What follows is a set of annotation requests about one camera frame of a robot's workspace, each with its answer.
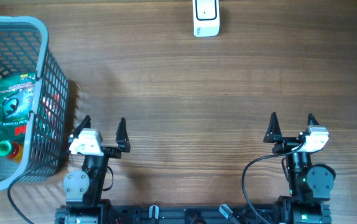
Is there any white barcode scanner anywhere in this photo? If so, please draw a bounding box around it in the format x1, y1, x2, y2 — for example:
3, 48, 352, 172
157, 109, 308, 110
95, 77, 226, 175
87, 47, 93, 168
192, 0, 220, 37

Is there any orange sauce bottle green cap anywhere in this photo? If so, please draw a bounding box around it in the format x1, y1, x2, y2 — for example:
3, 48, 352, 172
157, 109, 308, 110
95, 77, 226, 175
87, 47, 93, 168
0, 140, 24, 164

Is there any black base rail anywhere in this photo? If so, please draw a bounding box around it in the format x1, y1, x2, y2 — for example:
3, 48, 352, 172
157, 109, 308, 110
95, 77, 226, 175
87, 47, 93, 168
54, 205, 262, 224

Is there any black left camera cable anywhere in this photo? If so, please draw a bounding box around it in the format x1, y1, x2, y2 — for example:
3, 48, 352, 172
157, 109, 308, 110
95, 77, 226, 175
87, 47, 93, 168
7, 149, 72, 224

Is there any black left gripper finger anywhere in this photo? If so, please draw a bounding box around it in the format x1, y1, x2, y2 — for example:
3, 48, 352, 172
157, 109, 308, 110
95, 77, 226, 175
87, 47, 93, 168
70, 115, 91, 139
116, 117, 131, 152

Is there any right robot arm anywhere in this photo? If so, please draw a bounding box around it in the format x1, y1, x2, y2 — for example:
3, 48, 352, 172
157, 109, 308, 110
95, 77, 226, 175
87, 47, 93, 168
263, 112, 336, 224

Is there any green 3M gloves packet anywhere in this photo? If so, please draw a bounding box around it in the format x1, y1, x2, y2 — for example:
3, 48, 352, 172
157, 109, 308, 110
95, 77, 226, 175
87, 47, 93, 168
0, 73, 36, 142

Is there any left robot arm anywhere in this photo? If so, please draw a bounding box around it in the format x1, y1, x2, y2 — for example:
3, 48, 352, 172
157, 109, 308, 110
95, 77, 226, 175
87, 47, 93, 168
54, 115, 131, 224

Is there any black right camera cable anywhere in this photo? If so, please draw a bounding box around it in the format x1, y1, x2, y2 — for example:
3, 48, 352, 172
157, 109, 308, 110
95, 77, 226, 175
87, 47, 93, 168
241, 142, 305, 224

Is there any grey plastic mesh basket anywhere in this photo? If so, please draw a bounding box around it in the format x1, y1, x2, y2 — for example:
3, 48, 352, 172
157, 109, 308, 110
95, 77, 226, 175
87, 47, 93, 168
0, 16, 69, 191

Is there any black camera cable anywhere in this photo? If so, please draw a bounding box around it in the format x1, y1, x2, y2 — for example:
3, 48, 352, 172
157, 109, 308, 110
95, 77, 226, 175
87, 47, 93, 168
241, 142, 305, 224
7, 149, 72, 224

